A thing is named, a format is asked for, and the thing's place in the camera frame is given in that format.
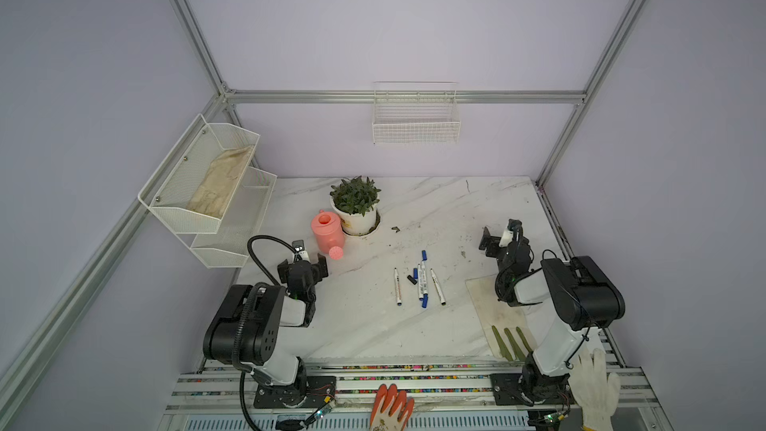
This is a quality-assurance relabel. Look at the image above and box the white pen blue end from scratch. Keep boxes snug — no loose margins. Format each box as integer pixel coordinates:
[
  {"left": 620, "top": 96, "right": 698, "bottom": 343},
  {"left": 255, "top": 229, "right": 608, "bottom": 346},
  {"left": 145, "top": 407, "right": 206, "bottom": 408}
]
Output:
[{"left": 412, "top": 263, "right": 423, "bottom": 301}]

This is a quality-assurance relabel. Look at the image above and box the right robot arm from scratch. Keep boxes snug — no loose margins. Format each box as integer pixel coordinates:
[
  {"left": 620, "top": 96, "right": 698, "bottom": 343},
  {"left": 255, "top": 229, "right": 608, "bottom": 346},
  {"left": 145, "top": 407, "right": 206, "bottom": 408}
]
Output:
[{"left": 475, "top": 219, "right": 626, "bottom": 406}]

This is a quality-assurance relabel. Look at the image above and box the white pen right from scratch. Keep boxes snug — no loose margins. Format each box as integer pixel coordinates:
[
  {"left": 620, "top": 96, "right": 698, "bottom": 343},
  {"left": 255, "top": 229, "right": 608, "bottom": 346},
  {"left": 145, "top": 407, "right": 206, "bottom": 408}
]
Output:
[{"left": 429, "top": 269, "right": 447, "bottom": 306}]

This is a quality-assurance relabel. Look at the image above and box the white marker pen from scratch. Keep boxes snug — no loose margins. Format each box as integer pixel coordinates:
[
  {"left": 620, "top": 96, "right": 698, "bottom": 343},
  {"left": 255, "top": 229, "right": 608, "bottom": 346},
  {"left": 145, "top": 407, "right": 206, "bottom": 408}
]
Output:
[{"left": 393, "top": 267, "right": 403, "bottom": 306}]

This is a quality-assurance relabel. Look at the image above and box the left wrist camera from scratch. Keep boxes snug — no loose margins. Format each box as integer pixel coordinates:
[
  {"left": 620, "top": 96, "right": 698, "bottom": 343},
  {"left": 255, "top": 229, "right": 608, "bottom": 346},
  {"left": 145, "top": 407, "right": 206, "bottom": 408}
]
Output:
[{"left": 291, "top": 239, "right": 309, "bottom": 261}]

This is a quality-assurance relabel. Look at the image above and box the white pen with blue cap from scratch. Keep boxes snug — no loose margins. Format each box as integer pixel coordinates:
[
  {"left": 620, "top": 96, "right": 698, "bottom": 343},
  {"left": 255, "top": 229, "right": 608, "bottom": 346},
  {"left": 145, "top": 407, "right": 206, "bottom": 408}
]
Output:
[{"left": 420, "top": 251, "right": 429, "bottom": 308}]

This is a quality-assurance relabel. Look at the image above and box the beige green work glove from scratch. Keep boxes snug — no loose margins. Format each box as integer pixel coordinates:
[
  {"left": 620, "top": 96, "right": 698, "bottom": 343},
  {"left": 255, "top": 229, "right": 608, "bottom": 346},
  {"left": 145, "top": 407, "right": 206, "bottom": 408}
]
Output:
[{"left": 465, "top": 277, "right": 538, "bottom": 362}]

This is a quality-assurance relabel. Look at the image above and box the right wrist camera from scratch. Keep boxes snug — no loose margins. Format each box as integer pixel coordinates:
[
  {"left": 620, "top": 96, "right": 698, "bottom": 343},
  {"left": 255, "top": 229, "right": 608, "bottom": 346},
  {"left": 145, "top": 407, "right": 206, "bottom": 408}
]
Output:
[{"left": 499, "top": 219, "right": 523, "bottom": 247}]

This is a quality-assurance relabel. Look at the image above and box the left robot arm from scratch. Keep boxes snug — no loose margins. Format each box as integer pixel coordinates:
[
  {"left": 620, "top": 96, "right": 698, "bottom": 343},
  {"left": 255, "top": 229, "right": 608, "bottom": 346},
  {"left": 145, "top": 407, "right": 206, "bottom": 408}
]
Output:
[{"left": 203, "top": 255, "right": 336, "bottom": 409}]

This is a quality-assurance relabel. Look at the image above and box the white knit glove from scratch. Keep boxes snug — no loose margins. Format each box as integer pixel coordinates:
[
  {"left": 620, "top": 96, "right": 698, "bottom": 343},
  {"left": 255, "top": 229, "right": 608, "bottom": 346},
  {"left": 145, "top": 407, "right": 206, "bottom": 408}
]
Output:
[{"left": 569, "top": 349, "right": 620, "bottom": 431}]

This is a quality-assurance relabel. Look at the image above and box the orange rubber glove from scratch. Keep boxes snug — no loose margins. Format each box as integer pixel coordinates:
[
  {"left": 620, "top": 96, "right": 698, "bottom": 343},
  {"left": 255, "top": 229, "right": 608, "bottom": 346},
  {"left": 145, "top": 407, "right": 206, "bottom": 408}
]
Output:
[{"left": 369, "top": 384, "right": 414, "bottom": 431}]

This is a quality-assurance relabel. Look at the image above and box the white two-tier mesh shelf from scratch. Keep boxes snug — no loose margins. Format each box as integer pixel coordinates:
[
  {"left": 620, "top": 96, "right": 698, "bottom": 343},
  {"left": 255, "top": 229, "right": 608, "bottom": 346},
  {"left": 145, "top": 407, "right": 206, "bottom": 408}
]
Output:
[{"left": 138, "top": 115, "right": 276, "bottom": 269}]

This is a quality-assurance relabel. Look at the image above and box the green potted plant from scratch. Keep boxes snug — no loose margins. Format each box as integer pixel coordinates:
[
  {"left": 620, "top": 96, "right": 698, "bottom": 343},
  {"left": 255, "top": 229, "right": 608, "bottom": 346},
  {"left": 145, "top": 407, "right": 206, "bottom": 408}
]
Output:
[{"left": 330, "top": 176, "right": 381, "bottom": 237}]

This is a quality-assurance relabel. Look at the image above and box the white wire wall basket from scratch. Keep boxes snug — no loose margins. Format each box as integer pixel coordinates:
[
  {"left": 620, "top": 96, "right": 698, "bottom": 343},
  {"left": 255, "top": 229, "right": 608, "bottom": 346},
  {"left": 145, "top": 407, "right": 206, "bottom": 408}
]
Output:
[{"left": 372, "top": 81, "right": 462, "bottom": 146}]

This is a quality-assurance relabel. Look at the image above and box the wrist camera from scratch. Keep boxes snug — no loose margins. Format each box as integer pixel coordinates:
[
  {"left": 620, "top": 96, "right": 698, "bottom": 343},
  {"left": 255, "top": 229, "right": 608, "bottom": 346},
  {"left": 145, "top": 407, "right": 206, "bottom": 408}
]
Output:
[
  {"left": 291, "top": 239, "right": 309, "bottom": 261},
  {"left": 499, "top": 219, "right": 523, "bottom": 247}
]

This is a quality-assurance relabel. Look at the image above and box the pink watering can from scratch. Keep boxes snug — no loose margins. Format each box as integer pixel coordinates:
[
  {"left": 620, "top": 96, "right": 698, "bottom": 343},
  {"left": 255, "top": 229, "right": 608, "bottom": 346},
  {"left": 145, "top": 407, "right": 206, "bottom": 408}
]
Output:
[{"left": 310, "top": 211, "right": 345, "bottom": 261}]

